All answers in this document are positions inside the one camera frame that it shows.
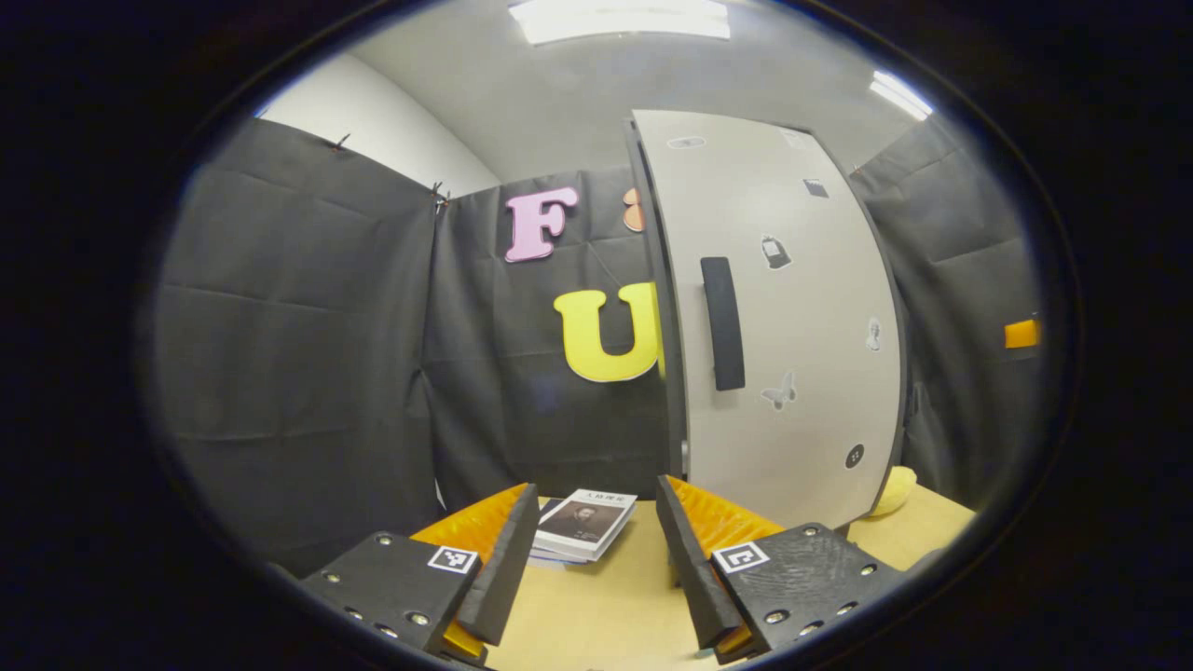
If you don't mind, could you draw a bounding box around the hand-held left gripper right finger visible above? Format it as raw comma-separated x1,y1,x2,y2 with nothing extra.
655,474,905,664

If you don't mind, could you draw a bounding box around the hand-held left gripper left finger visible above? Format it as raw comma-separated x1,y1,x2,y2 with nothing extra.
298,482,542,667

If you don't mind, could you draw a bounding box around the grey cabinet door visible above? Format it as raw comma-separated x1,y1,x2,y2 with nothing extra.
632,109,907,530

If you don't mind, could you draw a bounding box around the black cabinet door handle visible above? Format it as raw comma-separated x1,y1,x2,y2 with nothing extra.
700,256,747,392

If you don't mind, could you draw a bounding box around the dark cover book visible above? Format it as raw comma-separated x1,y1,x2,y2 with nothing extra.
527,497,597,568

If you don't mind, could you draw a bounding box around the yellow fluffy ball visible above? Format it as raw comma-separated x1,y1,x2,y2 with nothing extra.
867,464,919,518

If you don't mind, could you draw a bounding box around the small ceiling light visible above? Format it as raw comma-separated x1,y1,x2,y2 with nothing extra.
869,70,935,122

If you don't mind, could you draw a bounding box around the black backdrop cloth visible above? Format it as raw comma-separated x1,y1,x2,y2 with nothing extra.
149,112,1045,579

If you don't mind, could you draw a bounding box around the long ceiling light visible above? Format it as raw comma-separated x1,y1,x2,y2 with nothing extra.
508,0,733,46

